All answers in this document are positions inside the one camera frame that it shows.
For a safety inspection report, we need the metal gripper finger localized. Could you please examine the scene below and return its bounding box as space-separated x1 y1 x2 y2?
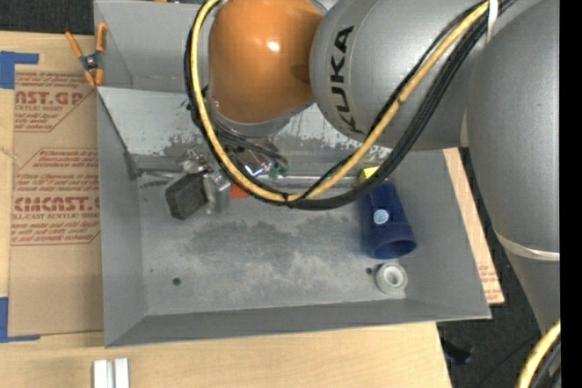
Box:
202 171 233 215
176 148 212 175

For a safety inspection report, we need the dark grey sponge block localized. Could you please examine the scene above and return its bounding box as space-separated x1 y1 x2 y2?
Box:
164 174 211 222

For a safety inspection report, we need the grey metal bin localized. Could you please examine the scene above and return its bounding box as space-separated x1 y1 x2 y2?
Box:
93 0 494 349

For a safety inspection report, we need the blue plastic cup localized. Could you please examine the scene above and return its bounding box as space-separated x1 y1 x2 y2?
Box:
357 180 418 261

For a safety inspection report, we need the brown cardboard board red print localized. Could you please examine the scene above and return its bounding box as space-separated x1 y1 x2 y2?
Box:
0 30 507 344

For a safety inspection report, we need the grey white tape roll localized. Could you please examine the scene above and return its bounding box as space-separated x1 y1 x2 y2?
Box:
374 262 409 297

